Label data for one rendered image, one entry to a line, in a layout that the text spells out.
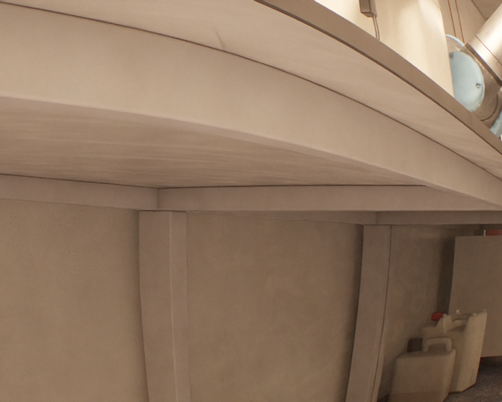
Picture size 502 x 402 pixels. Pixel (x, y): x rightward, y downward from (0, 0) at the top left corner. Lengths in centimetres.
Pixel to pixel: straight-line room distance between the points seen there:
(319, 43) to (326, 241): 191
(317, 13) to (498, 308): 300
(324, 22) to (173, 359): 122
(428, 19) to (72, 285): 90
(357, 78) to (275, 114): 5
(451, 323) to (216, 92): 258
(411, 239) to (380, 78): 254
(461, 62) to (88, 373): 94
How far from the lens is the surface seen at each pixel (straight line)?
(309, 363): 223
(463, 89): 104
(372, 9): 65
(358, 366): 243
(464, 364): 282
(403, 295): 291
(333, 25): 34
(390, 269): 245
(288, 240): 206
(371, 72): 41
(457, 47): 125
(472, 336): 281
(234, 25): 33
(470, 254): 331
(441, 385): 264
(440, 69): 81
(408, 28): 75
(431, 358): 263
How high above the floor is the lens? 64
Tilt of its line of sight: 2 degrees up
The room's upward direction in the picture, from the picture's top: 1 degrees clockwise
